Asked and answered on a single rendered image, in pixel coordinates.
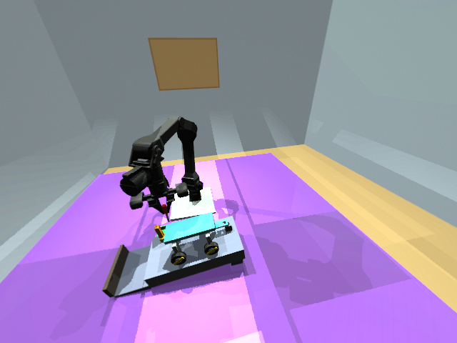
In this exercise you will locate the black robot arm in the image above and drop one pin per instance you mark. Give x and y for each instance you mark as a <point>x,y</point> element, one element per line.
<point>151,147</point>

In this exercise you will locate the red-headed pin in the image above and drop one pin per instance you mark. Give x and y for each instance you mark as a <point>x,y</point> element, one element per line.
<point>165,211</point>

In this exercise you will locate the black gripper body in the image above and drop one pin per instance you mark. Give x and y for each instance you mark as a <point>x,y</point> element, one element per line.
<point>157,190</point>

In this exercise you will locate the grey ramp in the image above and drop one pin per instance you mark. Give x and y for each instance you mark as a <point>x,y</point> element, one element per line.
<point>142,269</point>

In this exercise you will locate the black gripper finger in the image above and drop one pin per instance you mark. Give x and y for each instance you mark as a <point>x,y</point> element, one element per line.
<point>168,203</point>
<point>157,206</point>

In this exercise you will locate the small cyan-topped trolley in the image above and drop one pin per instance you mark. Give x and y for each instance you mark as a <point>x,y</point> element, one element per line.
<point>191,227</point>

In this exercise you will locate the yellow chock with orange handle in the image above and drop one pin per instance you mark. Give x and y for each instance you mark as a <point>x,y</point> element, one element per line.
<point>159,233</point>

